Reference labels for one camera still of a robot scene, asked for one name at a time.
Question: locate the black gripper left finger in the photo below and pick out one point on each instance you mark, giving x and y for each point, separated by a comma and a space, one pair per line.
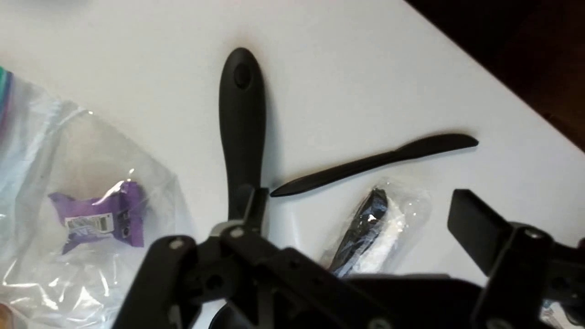
262, 286

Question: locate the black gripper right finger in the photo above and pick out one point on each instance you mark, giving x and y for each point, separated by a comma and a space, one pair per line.
523, 264

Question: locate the black plastic knife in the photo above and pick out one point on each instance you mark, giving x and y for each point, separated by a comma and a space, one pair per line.
417, 149

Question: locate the large black spoon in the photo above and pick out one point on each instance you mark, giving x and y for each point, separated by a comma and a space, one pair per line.
242, 125

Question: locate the clear bag with purple item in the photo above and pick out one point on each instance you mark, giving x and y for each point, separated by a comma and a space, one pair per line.
79, 207

